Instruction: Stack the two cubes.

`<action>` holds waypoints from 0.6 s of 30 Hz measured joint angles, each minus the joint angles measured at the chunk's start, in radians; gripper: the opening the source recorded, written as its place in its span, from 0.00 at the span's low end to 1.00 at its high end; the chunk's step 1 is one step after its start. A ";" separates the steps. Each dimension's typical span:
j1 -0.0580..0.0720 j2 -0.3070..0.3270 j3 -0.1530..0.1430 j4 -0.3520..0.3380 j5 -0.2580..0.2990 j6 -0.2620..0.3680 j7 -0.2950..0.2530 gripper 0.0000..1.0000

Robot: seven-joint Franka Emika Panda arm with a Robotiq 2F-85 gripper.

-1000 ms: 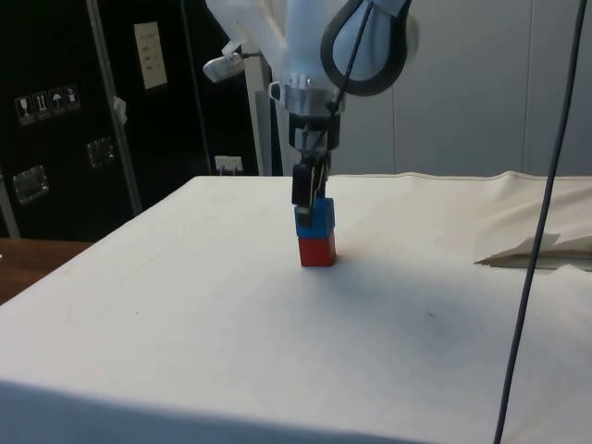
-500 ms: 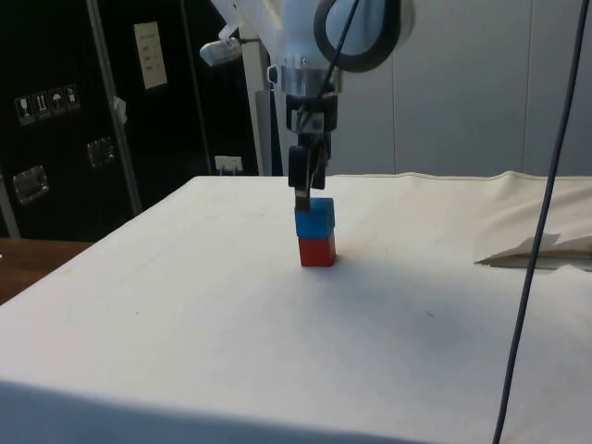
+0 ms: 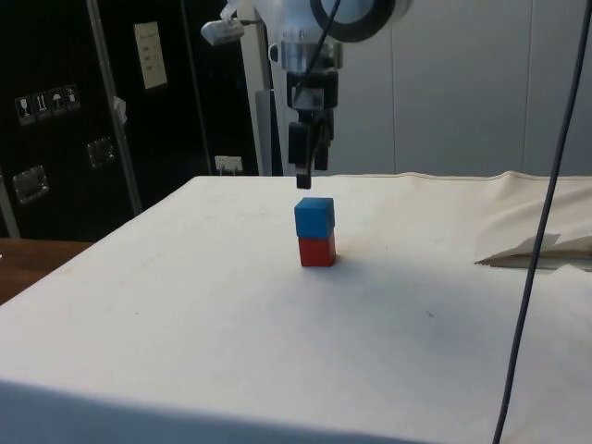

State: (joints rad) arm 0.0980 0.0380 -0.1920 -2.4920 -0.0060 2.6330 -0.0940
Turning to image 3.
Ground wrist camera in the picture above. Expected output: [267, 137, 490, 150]
[200, 18, 245, 46]

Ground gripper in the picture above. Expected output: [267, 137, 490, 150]
[285, 68, 339, 191]

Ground black cable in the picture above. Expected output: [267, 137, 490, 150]
[292, 0, 344, 104]
[491, 0, 588, 444]

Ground black cabinet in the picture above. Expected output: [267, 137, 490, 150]
[0, 0, 261, 242]

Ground blue cube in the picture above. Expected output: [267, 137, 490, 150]
[293, 196, 336, 240]

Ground white wall socket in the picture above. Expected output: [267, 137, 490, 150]
[214, 154, 244, 172]

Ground red cube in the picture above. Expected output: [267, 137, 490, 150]
[298, 231, 339, 268]

